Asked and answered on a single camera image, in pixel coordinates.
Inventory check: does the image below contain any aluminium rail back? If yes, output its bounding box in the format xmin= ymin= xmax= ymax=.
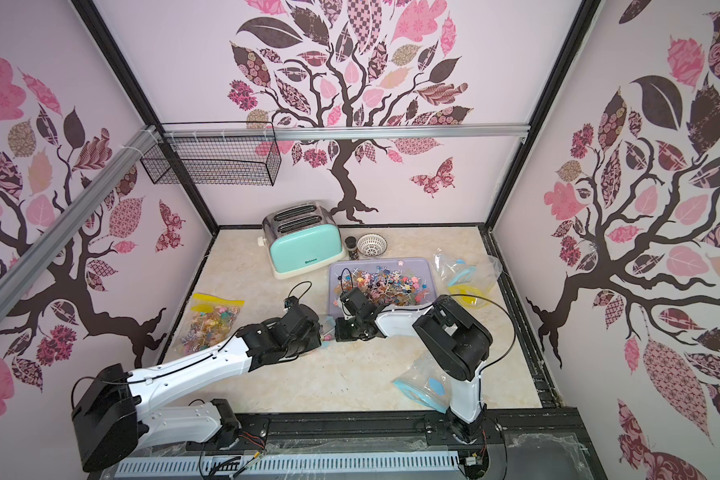
xmin=163 ymin=123 xmax=530 ymax=141

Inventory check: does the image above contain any candy bag blue zip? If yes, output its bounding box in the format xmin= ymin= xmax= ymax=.
xmin=393 ymin=352 xmax=470 ymax=413
xmin=433 ymin=248 xmax=477 ymax=287

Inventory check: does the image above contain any aluminium rail left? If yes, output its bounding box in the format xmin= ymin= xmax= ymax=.
xmin=0 ymin=125 xmax=158 ymax=323

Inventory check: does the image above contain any lavender plastic tray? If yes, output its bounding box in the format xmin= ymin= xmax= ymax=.
xmin=326 ymin=257 xmax=438 ymax=328

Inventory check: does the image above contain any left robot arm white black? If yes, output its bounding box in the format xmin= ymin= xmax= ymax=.
xmin=71 ymin=304 xmax=321 ymax=473

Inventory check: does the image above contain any mint green toaster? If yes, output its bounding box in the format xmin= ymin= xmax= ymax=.
xmin=259 ymin=201 xmax=347 ymax=280

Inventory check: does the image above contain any black base frame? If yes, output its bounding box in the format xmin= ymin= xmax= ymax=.
xmin=85 ymin=408 xmax=606 ymax=479

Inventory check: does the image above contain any candy bag yellow zip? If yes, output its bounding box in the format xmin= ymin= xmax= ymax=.
xmin=448 ymin=256 xmax=503 ymax=309
xmin=175 ymin=293 xmax=244 ymax=355

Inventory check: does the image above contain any aluminium rail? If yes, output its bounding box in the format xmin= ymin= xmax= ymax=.
xmin=0 ymin=125 xmax=158 ymax=323
xmin=163 ymin=123 xmax=530 ymax=141

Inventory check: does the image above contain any candy bag blue zip front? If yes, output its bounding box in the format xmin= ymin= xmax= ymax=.
xmin=433 ymin=248 xmax=477 ymax=287

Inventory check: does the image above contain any white cable duct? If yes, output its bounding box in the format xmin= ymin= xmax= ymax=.
xmin=104 ymin=451 xmax=461 ymax=479

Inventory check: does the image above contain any pile of candies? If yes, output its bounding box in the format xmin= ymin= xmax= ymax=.
xmin=335 ymin=260 xmax=436 ymax=310

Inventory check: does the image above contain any small dark spice jar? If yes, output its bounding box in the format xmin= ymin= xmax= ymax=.
xmin=344 ymin=236 xmax=360 ymax=261

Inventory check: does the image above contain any black wire basket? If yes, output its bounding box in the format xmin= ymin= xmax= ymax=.
xmin=141 ymin=120 xmax=282 ymax=186

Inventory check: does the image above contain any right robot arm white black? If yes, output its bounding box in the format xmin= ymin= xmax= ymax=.
xmin=335 ymin=287 xmax=508 ymax=444

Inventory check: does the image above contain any white sink strainer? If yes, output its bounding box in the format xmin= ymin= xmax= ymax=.
xmin=357 ymin=233 xmax=388 ymax=257

